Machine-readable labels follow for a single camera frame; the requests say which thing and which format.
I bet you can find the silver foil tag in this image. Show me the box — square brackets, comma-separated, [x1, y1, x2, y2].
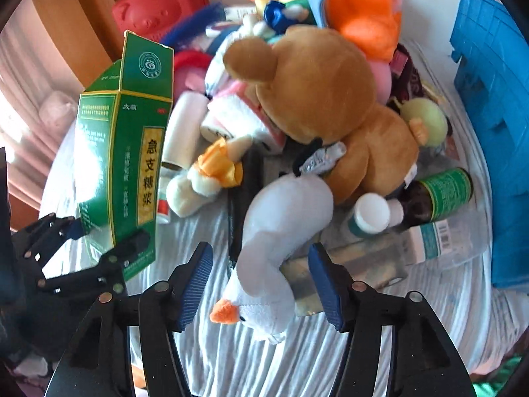
[295, 141, 346, 174]

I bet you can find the green ball plush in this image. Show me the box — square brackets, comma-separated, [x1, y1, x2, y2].
[399, 98, 449, 147]

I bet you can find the green cloth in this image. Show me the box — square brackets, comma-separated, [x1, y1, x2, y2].
[473, 356, 521, 397]

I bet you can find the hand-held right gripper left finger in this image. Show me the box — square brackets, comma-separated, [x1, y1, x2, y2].
[45, 242, 214, 397]

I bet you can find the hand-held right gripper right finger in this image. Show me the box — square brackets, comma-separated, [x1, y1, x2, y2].
[308, 243, 474, 397]

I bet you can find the pale curtain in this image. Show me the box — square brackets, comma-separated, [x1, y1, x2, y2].
[0, 0, 108, 232]

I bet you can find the white capped bottle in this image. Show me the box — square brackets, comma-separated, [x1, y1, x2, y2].
[347, 194, 403, 238]

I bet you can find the orange plush toy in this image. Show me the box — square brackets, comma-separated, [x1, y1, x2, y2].
[324, 0, 403, 100]

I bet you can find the white goose plush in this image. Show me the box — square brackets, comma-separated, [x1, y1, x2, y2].
[209, 174, 335, 344]

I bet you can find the pink and white striped plush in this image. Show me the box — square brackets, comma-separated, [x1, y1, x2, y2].
[200, 80, 286, 154]

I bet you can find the red round toy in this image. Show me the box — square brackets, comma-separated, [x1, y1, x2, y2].
[174, 50, 211, 94]

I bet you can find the green medicine box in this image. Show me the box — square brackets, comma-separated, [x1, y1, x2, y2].
[73, 30, 174, 282]

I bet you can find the clear bottle with green label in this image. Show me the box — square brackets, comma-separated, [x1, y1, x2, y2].
[403, 204, 490, 265]

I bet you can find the brown bear plush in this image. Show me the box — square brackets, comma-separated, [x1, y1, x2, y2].
[223, 25, 420, 205]

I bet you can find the white plush with orange bow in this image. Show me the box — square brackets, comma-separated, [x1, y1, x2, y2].
[165, 134, 254, 218]

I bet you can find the maroon patterned cloth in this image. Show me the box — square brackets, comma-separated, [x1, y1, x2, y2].
[386, 43, 426, 104]

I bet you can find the blue fuzzy stick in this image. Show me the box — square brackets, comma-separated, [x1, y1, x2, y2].
[159, 2, 226, 48]

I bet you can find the rainbow plush toy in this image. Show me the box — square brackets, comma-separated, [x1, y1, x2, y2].
[246, 0, 317, 36]

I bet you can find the white cylinder roll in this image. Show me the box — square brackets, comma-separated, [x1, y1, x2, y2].
[157, 91, 209, 225]

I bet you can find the blue plastic crate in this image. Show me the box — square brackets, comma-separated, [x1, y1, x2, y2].
[448, 0, 529, 289]

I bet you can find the brown bottle with green label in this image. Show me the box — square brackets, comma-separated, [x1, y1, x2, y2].
[399, 167, 474, 230]

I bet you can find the red bear-faced plastic case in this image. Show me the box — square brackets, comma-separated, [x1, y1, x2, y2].
[111, 0, 209, 44]

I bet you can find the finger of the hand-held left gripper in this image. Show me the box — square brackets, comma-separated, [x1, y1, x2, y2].
[41, 232, 150, 294]
[12, 214, 83, 271]

